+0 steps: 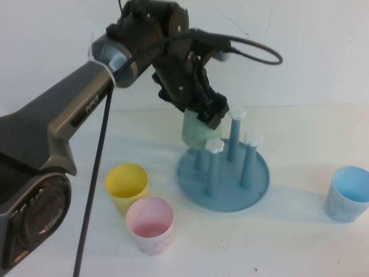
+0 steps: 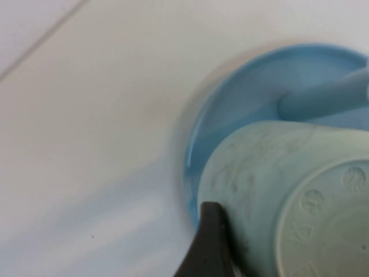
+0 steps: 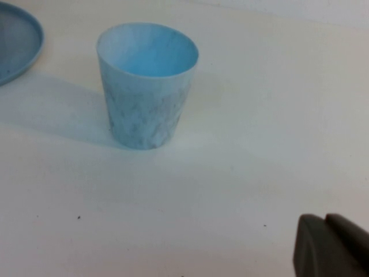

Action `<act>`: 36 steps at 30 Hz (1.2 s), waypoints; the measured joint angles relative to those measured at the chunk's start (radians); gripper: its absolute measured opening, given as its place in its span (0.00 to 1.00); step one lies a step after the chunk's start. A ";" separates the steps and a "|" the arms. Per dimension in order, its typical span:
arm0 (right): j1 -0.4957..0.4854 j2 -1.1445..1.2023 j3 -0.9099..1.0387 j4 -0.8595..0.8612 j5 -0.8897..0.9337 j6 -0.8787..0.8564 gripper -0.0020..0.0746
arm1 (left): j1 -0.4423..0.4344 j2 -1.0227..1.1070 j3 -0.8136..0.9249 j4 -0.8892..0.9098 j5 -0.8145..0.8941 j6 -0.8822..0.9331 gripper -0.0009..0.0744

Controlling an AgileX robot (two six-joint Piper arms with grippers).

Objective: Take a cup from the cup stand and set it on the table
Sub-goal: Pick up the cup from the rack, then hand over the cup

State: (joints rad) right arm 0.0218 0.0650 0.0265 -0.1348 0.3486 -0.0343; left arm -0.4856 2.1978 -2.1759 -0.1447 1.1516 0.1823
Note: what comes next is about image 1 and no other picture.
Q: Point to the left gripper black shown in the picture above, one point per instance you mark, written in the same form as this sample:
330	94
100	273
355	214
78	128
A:
181	78

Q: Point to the green plastic cup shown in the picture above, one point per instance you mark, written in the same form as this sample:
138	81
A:
196	132

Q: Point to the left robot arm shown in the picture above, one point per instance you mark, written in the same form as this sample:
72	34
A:
57	115

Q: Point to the blue cup stand white caps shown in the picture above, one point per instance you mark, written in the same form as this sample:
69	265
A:
227	193

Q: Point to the yellow plastic cup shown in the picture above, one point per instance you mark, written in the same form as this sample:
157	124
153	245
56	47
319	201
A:
127	181

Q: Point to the pink plastic cup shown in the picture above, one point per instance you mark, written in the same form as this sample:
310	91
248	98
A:
150	219

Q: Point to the blue plastic cup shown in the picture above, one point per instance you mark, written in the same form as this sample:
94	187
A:
346	199

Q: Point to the white zip tie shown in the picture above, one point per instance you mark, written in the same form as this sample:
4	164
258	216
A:
106	70

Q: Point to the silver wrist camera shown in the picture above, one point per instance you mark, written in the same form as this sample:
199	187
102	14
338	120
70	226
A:
226	55

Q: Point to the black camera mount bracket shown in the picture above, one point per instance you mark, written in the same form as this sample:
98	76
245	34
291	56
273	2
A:
207	43

